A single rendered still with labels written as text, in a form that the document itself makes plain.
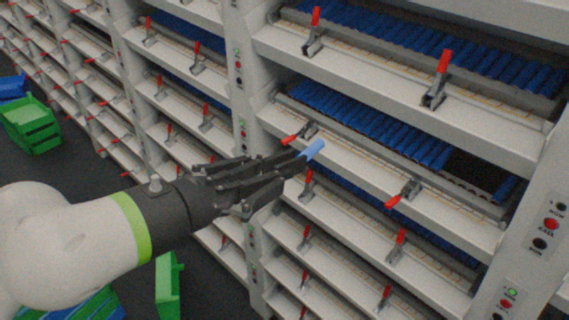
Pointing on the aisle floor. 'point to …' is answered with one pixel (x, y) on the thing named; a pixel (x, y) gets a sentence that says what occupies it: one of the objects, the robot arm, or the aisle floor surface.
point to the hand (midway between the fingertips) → (284, 165)
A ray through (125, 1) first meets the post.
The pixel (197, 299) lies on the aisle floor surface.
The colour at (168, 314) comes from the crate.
